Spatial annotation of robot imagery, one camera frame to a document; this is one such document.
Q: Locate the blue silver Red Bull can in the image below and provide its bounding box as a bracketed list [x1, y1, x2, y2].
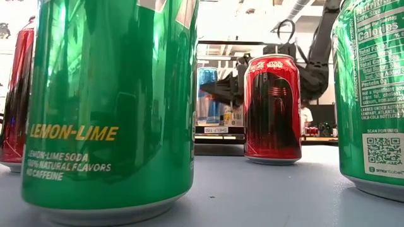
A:
[197, 66, 222, 125]

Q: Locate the person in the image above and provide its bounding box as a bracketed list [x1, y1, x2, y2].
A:
[299, 100, 315, 136]

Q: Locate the black background panel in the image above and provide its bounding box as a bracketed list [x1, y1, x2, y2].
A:
[307, 103, 336, 127]

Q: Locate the red Star Wars Coca-Cola can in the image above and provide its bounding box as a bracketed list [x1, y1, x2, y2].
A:
[242, 53, 302, 166]

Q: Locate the green Sprite can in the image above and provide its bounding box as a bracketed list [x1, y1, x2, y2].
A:
[21, 0, 199, 226]
[331, 0, 404, 202]

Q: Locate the wooden background table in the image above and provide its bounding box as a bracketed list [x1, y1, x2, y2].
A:
[301, 136, 339, 146]

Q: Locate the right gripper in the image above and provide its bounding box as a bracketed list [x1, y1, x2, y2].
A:
[200, 53, 253, 108]

